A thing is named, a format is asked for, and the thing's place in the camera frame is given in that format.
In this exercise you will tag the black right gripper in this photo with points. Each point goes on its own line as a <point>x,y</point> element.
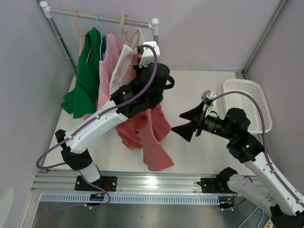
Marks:
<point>195,114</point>

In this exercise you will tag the coral red t shirt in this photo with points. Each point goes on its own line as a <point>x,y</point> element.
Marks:
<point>145,131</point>

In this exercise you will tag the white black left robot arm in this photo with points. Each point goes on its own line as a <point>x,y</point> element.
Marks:
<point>142,93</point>

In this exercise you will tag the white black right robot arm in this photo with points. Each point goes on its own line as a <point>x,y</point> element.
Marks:
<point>284,208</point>

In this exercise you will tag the white t shirt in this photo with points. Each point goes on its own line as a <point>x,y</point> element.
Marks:
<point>124,71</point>

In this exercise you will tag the pink t shirt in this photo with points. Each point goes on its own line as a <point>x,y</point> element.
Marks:
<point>114,47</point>

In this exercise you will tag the green t shirt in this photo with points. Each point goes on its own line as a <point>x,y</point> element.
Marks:
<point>83,98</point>

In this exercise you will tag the blue plastic hanger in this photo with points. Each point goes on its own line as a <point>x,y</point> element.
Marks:
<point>102,47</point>

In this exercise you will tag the blue hanger on floor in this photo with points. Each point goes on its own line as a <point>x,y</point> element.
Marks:
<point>254,220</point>

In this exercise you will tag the white perforated plastic basket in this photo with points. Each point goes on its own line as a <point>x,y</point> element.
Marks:
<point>255,91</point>

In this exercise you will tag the silver white clothes rack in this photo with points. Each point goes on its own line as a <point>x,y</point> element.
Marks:
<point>48,12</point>

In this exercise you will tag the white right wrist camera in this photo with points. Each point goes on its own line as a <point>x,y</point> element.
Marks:
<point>207,98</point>

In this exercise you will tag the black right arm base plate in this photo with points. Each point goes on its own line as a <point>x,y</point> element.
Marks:
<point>210,185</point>

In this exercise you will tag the aluminium rail frame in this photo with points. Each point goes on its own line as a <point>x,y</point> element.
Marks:
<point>128,182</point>

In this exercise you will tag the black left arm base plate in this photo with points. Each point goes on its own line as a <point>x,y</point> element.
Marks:
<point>107,183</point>

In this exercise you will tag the white slotted cable duct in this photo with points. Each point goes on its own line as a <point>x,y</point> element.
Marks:
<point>132,199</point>

